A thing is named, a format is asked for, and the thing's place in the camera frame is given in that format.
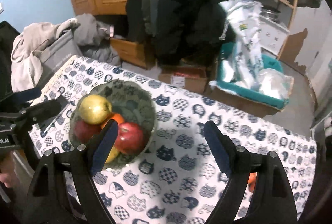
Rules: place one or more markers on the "black smartphone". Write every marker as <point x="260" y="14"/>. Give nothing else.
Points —
<point x="50" y="122"/>

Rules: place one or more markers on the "teal cardboard box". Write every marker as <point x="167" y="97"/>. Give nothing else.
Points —
<point x="229" y="81"/>

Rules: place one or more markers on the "person's left hand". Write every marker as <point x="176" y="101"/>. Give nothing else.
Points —
<point x="8" y="176"/>

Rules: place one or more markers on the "cat pattern tablecloth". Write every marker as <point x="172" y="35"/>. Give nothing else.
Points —
<point x="177" y="179"/>

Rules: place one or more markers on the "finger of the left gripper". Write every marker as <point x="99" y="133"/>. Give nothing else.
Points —
<point x="17" y="100"/>
<point x="39" y="112"/>

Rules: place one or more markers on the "grey clothes pile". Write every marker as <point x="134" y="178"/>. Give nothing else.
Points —
<point x="93" y="39"/>

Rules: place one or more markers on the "wooden drawer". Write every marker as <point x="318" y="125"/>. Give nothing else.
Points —
<point x="138" y="54"/>

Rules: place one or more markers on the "black hanging coat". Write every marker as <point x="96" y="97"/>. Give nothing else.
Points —
<point x="179" y="30"/>

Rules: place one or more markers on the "red apple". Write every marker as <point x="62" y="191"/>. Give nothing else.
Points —
<point x="84" y="131"/>
<point x="131" y="139"/>

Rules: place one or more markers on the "clear plastic bag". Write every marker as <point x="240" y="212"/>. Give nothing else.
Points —
<point x="275" y="84"/>

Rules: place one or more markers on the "brownish yellow pear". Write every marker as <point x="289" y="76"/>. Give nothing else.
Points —
<point x="112" y="155"/>

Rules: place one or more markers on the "steel steamer pot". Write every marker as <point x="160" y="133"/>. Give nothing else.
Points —
<point x="270" y="13"/>

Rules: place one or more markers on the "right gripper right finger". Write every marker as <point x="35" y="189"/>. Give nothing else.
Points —
<point x="235" y="162"/>

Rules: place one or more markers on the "white rice bag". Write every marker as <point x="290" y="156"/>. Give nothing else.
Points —
<point x="242" y="16"/>

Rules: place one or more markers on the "small tangerine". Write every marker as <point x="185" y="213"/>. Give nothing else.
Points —
<point x="252" y="178"/>
<point x="251" y="187"/>

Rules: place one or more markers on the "green glass bowl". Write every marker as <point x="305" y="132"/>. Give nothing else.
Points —
<point x="128" y="99"/>

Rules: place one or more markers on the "white patterned storage box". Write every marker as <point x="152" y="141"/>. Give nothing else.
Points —
<point x="272" y="35"/>

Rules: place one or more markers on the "small tangerine top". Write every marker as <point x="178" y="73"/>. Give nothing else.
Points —
<point x="252" y="178"/>

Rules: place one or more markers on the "large orange front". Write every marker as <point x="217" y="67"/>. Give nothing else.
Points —
<point x="114" y="116"/>

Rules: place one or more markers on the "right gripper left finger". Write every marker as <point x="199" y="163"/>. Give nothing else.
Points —
<point x="85" y="161"/>

